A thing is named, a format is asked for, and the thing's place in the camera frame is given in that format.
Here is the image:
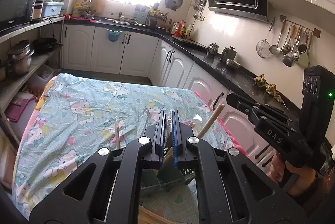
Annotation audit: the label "hello kitty patterned tablecloth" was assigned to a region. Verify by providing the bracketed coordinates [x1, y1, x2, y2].
[11, 73, 248, 224]

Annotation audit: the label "hanging steel ladle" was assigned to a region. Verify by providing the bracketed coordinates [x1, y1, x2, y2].
[269, 20, 286, 55]

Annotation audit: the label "steel pot on counter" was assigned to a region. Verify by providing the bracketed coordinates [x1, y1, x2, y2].
[220, 46, 240, 67]

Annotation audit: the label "stacked steel pots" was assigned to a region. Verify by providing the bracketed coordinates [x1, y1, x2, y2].
[7, 40, 35, 75]

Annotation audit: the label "black microwave oven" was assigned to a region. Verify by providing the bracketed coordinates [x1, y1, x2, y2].
[0, 0, 35, 32]

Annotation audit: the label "ginger root pile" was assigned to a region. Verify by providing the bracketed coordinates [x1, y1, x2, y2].
[254, 74, 283, 103]

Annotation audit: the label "wall ventilation fan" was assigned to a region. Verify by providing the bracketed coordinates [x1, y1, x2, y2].
[165, 0, 183, 11]

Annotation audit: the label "steel kettle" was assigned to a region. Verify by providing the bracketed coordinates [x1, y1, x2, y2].
[207, 42, 219, 56]

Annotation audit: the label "blue plastic box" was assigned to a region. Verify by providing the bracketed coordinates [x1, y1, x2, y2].
[42, 1, 64, 17]

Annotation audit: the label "dark green plastic utensil basket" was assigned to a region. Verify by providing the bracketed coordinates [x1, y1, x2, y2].
[140, 159, 195, 197]

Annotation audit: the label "pink towel under cloth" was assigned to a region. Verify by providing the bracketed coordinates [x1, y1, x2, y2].
[193, 90, 248, 157]

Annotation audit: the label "hanging wire strainer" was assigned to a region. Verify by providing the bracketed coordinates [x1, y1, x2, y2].
[256, 17, 276, 58]

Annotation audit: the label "person's right hand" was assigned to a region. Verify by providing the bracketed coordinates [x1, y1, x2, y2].
[268, 151, 316, 196]

